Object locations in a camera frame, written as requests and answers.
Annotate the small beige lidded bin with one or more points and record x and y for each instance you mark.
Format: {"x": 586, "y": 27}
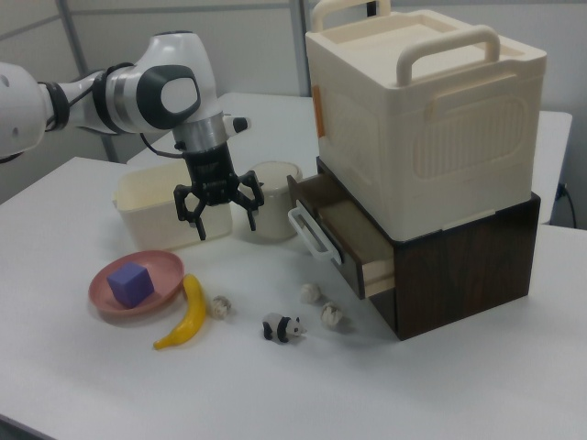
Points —
{"x": 275, "y": 206}

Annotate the crumpled white paper ball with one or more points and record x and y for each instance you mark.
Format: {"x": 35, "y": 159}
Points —
{"x": 311, "y": 293}
{"x": 221, "y": 308}
{"x": 331, "y": 315}

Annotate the dark wood drawer cabinet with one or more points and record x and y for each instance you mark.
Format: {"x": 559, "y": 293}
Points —
{"x": 458, "y": 275}

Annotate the cream plastic storage box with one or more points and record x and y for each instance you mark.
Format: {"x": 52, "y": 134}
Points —
{"x": 435, "y": 137}

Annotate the cream rectangular plastic container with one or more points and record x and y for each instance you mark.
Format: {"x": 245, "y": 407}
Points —
{"x": 147, "y": 220}

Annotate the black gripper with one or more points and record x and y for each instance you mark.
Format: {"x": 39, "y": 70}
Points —
{"x": 211, "y": 176}

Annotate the yellow banana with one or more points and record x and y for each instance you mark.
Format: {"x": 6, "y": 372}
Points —
{"x": 195, "y": 304}

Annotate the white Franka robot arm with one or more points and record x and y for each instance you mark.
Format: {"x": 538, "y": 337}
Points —
{"x": 174, "y": 55}

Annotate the orange tape strip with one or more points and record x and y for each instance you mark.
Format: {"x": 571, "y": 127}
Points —
{"x": 318, "y": 110}

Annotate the panda toy figure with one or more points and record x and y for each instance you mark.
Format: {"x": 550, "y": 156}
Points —
{"x": 282, "y": 327}

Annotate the pink plate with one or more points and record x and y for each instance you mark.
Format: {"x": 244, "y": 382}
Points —
{"x": 162, "y": 275}

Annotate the purple cube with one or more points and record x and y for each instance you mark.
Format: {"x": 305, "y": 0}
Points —
{"x": 130, "y": 284}

